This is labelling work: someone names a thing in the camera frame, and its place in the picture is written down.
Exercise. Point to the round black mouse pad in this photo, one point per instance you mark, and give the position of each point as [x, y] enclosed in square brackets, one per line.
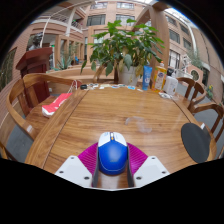
[195, 141]

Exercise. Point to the dark red wooden lectern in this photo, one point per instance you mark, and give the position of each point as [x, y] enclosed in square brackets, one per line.
[35, 65]

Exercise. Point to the blue and white computer mouse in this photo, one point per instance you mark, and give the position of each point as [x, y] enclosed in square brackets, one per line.
[112, 156]

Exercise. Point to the blue squeeze tube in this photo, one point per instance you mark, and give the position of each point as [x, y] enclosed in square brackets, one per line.
[147, 78]

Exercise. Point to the wooden chair behind plant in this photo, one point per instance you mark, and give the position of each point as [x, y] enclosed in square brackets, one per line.
[98, 76]

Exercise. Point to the long wooden planter box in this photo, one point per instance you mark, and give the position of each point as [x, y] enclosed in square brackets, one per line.
[66, 74]

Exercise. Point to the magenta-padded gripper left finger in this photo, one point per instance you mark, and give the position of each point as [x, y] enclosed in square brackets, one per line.
[75, 170]

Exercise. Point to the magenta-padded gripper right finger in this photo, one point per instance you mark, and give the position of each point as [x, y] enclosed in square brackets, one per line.
[150, 170]

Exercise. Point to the white pump dispenser bottle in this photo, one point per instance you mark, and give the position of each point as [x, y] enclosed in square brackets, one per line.
[171, 85]

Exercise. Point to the dark bust statue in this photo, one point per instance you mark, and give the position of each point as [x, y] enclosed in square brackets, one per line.
[36, 42]

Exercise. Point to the yellow flowering potted plant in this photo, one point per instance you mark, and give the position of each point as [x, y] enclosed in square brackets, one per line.
[210, 91]

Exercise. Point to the red and white booklet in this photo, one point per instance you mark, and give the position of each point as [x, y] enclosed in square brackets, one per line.
[55, 105]

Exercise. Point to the wooden armchair with notebook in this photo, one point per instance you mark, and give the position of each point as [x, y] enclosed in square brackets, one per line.
[210, 107]

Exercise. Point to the empty wooden armchair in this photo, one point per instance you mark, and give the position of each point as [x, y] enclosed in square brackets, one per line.
[196, 91]

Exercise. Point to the yellow liquid bottle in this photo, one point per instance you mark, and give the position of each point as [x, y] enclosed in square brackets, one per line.
[159, 79]

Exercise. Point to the wooden armchair with booklet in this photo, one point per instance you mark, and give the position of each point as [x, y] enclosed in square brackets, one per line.
[15, 113]

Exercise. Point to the white statue on pedestal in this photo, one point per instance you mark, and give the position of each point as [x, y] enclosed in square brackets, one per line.
[186, 63]

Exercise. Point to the large green potted plant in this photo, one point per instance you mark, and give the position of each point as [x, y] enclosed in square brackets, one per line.
[126, 46]

